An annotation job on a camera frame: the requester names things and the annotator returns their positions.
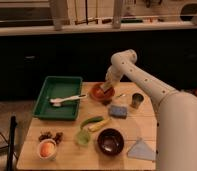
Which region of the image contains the black chair frame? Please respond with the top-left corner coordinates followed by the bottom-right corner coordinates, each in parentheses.
top-left (0, 116), bottom-right (17, 171)

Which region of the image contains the tan eraser block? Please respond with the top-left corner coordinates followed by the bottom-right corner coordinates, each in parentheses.
top-left (100, 82), bottom-right (112, 92)

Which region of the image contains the yellow banana toy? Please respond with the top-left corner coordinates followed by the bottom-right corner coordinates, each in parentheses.
top-left (88, 118), bottom-right (110, 132)

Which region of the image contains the folded blue-grey cloth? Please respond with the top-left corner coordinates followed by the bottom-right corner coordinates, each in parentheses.
top-left (127, 138), bottom-right (156, 161)

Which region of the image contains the white brush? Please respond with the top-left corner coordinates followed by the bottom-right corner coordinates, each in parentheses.
top-left (49, 94), bottom-right (86, 107)

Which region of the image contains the green plastic tray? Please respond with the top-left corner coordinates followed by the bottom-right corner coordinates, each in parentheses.
top-left (33, 76), bottom-right (82, 121)

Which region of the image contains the small metal cup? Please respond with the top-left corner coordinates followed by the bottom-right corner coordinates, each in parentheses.
top-left (131, 93), bottom-right (144, 109)

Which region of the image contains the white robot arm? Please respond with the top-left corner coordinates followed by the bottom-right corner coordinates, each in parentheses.
top-left (107, 49), bottom-right (197, 171)

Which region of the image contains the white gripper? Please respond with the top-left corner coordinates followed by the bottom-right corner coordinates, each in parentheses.
top-left (105, 65), bottom-right (123, 87)

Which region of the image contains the green chili pepper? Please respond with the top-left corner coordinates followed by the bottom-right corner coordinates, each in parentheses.
top-left (80, 116), bottom-right (104, 129)

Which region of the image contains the white cup with orange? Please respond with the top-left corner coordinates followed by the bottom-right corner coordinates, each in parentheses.
top-left (37, 139), bottom-right (57, 160)

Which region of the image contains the brown dried fruit cluster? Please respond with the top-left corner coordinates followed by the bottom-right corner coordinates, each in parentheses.
top-left (38, 131), bottom-right (63, 144)

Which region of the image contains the wooden table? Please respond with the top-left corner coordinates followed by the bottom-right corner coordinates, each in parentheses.
top-left (16, 81), bottom-right (159, 171)

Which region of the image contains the blue sponge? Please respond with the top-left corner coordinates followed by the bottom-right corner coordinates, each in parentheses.
top-left (108, 105), bottom-right (127, 118)

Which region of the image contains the red bowl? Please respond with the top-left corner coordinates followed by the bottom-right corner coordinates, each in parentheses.
top-left (89, 82), bottom-right (115, 103)

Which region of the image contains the small metal utensil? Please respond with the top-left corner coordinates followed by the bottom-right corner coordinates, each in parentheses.
top-left (113, 94), bottom-right (126, 99)

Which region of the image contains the dark brown bowl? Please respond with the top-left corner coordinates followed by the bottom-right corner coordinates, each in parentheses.
top-left (97, 128), bottom-right (124, 156)

